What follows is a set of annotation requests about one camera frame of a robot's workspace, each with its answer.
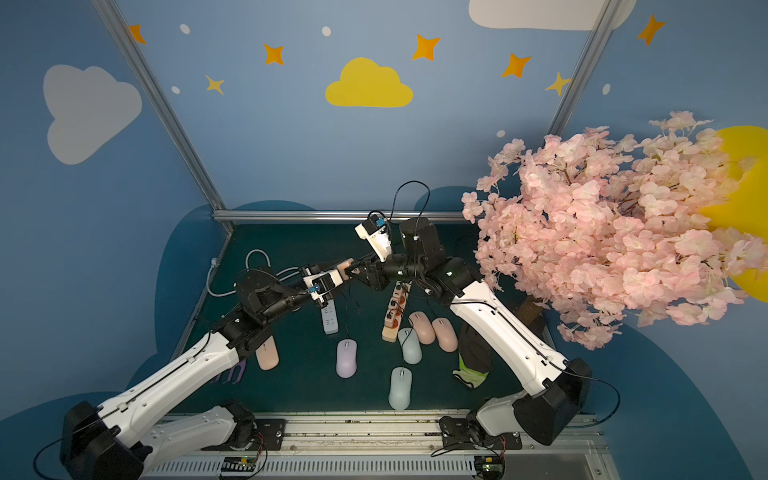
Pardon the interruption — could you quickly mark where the white power strip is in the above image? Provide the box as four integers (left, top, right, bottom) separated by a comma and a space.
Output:
321, 300, 339, 335

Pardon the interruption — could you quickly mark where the pink charger adapter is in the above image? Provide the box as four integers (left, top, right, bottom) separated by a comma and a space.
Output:
331, 258, 354, 286

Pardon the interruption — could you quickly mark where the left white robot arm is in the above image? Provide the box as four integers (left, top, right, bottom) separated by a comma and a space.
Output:
59, 270, 317, 479

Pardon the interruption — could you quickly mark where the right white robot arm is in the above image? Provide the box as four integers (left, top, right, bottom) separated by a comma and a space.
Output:
345, 213, 591, 446

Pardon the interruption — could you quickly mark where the pink mouse near strip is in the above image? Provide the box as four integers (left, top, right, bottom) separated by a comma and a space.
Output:
409, 311, 436, 345

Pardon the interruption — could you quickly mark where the cream red power strip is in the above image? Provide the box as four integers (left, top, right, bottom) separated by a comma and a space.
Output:
381, 281, 411, 343

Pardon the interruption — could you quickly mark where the purple pink garden fork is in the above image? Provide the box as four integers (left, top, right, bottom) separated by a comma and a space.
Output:
210, 360, 247, 385

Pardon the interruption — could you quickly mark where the black green work glove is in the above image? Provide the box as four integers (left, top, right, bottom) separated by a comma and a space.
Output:
452, 323, 492, 389

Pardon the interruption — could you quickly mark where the pink cherry blossom tree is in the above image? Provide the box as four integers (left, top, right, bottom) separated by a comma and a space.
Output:
462, 111, 767, 350

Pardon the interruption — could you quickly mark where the beige pink wireless mouse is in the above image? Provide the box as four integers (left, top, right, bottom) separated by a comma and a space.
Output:
256, 336, 280, 371

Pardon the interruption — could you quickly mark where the aluminium frame rail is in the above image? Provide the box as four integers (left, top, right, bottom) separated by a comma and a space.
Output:
212, 210, 465, 224

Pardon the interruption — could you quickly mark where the purple wireless mouse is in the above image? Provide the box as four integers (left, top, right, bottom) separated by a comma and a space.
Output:
336, 339, 358, 379

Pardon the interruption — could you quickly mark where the light green wireless mouse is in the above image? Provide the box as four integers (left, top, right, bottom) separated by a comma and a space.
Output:
388, 367, 413, 411

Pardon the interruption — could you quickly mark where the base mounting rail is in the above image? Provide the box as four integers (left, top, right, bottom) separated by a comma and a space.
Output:
147, 409, 619, 479

